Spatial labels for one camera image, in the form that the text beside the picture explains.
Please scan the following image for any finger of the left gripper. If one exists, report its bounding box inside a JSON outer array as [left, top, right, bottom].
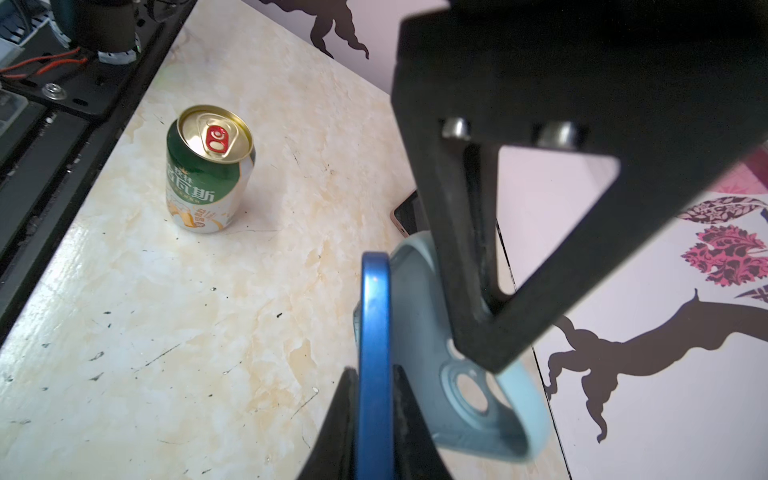
[[391, 1, 767, 373]]

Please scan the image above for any black smartphone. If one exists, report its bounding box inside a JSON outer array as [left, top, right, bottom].
[[390, 190, 430, 237], [355, 252, 395, 479]]

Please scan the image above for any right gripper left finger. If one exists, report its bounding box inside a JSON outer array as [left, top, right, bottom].
[[297, 367, 359, 480]]

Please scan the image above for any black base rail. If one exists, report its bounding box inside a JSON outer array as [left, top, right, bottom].
[[1, 1, 194, 334]]

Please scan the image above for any green beverage can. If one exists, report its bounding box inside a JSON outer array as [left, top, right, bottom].
[[166, 105, 256, 234]]

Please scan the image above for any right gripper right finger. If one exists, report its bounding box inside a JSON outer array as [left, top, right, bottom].
[[393, 365, 453, 480]]

